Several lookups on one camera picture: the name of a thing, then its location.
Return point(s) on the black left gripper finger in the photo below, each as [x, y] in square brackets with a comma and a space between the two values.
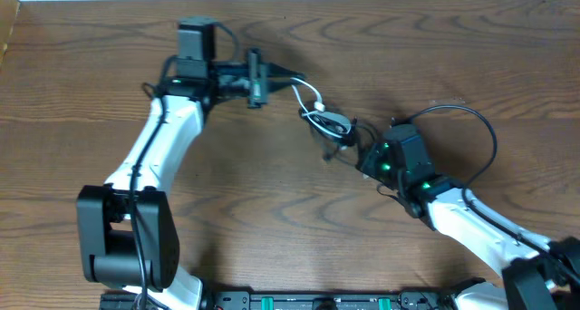
[278, 71]
[275, 86]

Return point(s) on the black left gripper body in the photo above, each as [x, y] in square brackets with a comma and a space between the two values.
[256, 78]

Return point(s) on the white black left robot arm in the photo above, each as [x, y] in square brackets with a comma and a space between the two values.
[128, 239]

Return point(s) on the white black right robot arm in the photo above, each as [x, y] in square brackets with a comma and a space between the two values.
[537, 272]

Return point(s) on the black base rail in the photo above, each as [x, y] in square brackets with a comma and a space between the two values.
[243, 300]

